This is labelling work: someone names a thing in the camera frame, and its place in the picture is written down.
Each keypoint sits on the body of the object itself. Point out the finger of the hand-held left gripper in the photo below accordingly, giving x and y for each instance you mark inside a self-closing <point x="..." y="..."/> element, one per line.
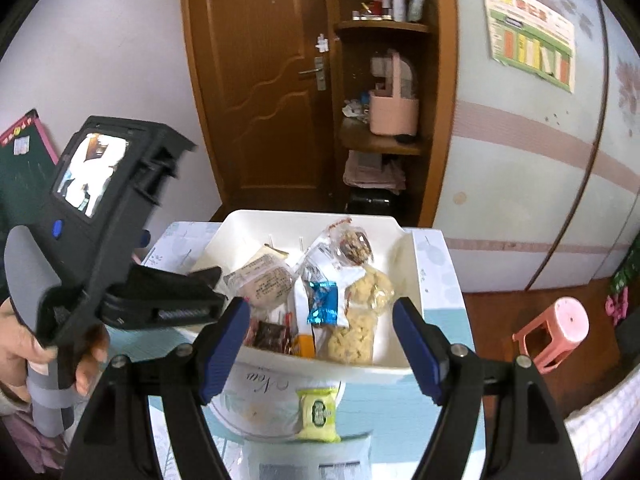
<point x="170" y="280"/>

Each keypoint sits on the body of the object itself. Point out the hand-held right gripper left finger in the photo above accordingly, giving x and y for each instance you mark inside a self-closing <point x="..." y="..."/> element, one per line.
<point x="225" y="355"/>

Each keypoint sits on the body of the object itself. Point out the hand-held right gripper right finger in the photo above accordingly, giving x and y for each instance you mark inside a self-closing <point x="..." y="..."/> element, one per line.
<point x="420" y="350"/>

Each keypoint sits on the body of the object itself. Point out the dark red snack packet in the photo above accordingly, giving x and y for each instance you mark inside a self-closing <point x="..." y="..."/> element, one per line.
<point x="270" y="335"/>

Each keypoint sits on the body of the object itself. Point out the yellow puffed snack packet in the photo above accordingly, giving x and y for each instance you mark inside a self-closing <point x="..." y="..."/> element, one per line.
<point x="357" y="330"/>

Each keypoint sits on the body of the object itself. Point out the white plastic bin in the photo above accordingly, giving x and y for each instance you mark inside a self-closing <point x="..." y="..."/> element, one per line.
<point x="405" y="280"/>

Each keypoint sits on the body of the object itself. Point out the orange snack packet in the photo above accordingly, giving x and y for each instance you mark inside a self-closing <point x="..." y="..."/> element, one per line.
<point x="302" y="346"/>

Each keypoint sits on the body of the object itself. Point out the beige wafer packet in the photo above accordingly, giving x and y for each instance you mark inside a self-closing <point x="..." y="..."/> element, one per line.
<point x="262" y="280"/>

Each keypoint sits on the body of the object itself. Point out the blue foil snack packet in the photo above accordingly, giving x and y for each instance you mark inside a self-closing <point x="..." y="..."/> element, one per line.
<point x="322" y="305"/>

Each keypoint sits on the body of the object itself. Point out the yellow-green snack packet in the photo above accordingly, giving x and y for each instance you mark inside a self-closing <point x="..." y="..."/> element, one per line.
<point x="317" y="410"/>

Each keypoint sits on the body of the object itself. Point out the nut bar packet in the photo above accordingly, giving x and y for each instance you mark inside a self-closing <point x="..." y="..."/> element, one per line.
<point x="350" y="245"/>

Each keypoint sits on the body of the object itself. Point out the person's left hand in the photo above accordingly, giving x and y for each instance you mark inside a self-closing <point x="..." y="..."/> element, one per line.
<point x="20" y="340"/>

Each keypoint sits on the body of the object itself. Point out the pink framed chalkboard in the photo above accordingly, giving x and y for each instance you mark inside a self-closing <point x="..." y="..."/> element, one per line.
<point x="20" y="175"/>

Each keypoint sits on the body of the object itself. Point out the pink plastic stool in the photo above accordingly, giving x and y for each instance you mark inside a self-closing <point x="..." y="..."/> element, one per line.
<point x="565" y="320"/>

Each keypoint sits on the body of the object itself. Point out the folded pink cloth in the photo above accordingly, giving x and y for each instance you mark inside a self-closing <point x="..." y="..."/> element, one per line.
<point x="370" y="172"/>

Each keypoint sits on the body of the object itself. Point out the checked blanket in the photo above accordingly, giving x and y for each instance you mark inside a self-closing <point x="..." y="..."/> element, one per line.
<point x="610" y="425"/>

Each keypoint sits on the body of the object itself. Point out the pale sliding door wardrobe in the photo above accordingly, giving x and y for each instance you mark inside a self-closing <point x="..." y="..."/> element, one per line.
<point x="520" y="170"/>

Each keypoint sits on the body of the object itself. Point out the wooden door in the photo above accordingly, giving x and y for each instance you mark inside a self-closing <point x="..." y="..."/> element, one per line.
<point x="250" y="85"/>

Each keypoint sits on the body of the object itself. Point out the green pink toy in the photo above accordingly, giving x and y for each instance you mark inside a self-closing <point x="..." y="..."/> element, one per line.
<point x="622" y="290"/>

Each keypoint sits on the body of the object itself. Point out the pink basket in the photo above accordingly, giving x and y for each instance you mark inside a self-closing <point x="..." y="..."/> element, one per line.
<point x="392" y="115"/>

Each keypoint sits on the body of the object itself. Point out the wooden corner shelf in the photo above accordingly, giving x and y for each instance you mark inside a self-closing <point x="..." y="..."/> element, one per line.
<point x="445" y="85"/>

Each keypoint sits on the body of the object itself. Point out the white door sticker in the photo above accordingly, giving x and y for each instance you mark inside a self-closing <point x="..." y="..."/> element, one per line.
<point x="321" y="42"/>

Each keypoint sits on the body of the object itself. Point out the group of cosmetic bottles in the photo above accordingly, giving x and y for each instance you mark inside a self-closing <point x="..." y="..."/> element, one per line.
<point x="395" y="5"/>

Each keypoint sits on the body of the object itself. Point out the wall poster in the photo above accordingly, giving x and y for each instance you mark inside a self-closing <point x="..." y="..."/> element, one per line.
<point x="530" y="35"/>

